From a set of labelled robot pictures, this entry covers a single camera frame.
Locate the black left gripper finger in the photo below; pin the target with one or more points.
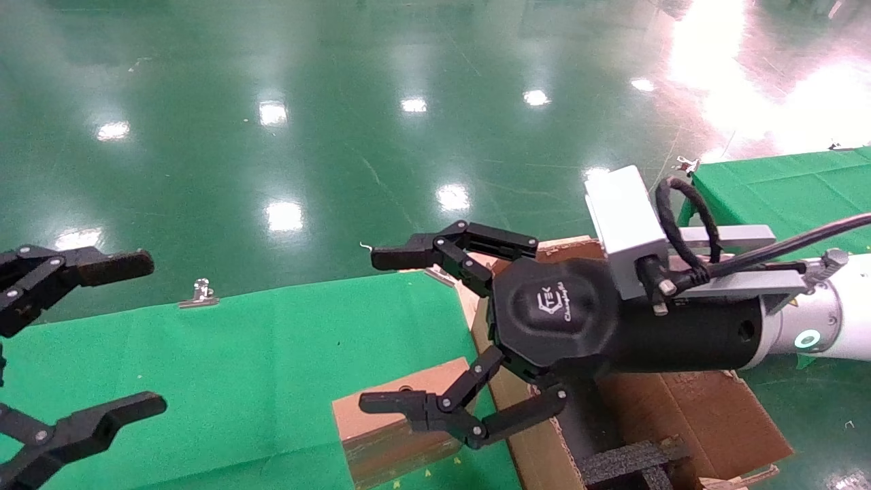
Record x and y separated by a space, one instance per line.
88 429
102 265

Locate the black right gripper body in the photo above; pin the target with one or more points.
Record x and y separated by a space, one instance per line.
565 313

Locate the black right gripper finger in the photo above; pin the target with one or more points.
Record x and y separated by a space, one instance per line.
435 408
469 241

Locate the small brown cardboard box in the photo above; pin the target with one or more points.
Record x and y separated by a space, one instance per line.
388 459

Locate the large open cardboard carton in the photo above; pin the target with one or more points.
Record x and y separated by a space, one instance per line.
714 415

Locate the silver metal binder clip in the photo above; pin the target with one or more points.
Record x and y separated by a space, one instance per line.
439 275
835 145
199 295
687 165

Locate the large green table cloth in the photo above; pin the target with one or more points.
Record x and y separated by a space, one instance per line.
238 367

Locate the black foam insert block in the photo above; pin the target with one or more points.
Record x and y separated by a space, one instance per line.
626 464

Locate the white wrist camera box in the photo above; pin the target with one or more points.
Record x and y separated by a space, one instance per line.
622 218

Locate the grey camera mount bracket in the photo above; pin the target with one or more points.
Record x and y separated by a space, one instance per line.
738 282

